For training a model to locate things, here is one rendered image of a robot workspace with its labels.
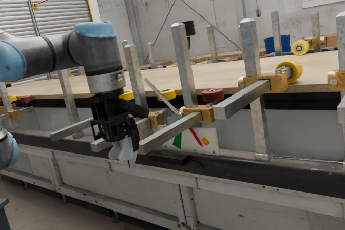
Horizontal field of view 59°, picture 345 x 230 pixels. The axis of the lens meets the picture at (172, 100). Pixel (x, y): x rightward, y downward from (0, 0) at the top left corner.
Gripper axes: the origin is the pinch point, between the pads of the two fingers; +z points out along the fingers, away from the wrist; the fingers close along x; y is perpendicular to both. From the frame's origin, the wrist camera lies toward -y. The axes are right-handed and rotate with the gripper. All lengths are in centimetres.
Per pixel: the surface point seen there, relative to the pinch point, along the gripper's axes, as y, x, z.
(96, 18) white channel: -131, -160, -57
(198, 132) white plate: -33.8, -1.0, 4.3
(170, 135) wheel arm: -15.5, 1.4, -1.5
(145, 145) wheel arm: -4.9, 1.4, -2.9
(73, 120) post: -34, -79, 3
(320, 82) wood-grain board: -53, 35, -7
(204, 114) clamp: -33.7, 2.6, -2.5
